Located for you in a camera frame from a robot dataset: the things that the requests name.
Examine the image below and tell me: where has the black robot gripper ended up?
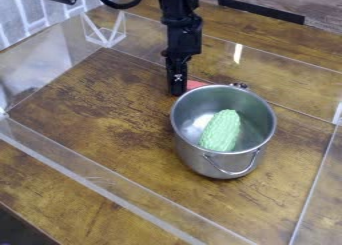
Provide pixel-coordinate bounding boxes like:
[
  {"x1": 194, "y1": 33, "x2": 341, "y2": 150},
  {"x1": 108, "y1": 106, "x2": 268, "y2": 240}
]
[{"x1": 160, "y1": 0, "x2": 204, "y2": 96}]

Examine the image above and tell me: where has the orange plastic spoon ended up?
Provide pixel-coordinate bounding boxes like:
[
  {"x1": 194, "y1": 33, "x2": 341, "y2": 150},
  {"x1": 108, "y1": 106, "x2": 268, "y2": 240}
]
[{"x1": 186, "y1": 79, "x2": 249, "y2": 92}]

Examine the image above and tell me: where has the silver metal pot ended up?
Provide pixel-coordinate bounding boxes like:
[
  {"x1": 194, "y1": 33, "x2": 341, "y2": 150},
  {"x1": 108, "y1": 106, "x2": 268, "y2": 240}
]
[{"x1": 170, "y1": 85, "x2": 277, "y2": 179}]

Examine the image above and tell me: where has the green knitted vegetable toy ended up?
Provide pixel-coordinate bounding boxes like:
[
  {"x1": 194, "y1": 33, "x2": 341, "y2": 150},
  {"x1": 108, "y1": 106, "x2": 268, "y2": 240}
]
[{"x1": 200, "y1": 109, "x2": 241, "y2": 152}]

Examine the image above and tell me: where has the clear acrylic corner bracket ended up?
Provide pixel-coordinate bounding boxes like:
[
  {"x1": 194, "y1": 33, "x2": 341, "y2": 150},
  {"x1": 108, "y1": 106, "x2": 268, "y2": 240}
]
[{"x1": 81, "y1": 11, "x2": 128, "y2": 48}]

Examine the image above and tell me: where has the black strip on wall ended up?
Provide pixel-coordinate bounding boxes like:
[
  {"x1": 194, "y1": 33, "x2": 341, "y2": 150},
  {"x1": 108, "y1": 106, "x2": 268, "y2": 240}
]
[{"x1": 218, "y1": 0, "x2": 305, "y2": 25}]

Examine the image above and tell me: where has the clear acrylic enclosure wall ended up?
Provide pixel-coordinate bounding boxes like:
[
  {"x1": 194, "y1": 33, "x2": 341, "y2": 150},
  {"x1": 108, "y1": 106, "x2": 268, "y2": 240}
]
[{"x1": 0, "y1": 8, "x2": 342, "y2": 245}]

